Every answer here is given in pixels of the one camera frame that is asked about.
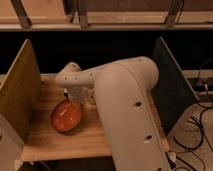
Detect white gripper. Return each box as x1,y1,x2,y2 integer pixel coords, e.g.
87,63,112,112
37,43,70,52
64,86,95,104

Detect orange ceramic bowl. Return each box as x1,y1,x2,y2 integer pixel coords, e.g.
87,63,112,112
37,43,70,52
51,100,83,133

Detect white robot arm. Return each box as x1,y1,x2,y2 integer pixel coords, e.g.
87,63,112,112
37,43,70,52
55,57,171,171

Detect left wooden side board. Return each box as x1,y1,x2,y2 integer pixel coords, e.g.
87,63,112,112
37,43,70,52
0,39,42,141

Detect right dark side board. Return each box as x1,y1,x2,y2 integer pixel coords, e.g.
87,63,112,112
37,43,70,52
151,37,199,135

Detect white front left panel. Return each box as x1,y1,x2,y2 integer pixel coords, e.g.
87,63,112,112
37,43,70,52
0,114,23,171

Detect wooden shelf rail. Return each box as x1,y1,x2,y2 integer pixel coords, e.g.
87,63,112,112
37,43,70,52
0,11,213,31

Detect middle metal shelf bracket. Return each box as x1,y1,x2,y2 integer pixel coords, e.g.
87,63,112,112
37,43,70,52
77,0,88,28

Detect metal shelf bracket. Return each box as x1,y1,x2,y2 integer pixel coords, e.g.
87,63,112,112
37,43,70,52
164,0,183,27
10,0,32,28
77,0,88,28

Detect left metal shelf bracket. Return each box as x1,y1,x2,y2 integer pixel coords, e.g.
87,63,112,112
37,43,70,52
10,0,32,28

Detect black floor cables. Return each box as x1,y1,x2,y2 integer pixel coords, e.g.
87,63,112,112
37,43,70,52
166,58,213,171

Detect right metal shelf bracket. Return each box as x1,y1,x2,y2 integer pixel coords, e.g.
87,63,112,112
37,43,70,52
164,0,183,27

